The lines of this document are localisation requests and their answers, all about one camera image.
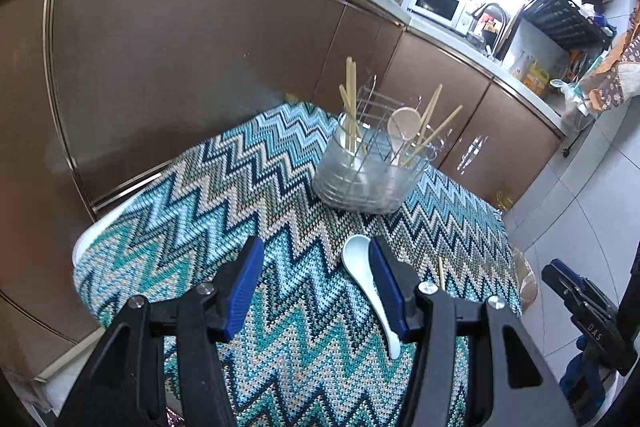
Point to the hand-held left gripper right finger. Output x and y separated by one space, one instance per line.
387 287

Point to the zigzag knit tablecloth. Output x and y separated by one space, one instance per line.
200 207

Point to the metal kitchen faucet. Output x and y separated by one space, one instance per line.
492 9

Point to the white microwave oven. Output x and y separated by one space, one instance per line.
435 2

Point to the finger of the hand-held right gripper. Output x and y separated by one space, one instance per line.
555 282
567 271

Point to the beige bag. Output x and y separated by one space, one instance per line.
527 277

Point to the floral orange cloth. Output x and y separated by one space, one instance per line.
620 77

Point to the beige spoon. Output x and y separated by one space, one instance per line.
405 122

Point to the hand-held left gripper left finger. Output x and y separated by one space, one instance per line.
245 287

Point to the yellow package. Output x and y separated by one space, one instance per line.
535 79

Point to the clear plastic bag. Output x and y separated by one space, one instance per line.
575 107

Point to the brown kitchen cabinet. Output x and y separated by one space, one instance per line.
200 57

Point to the light blue ceramic spoon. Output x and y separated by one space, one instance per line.
356 257

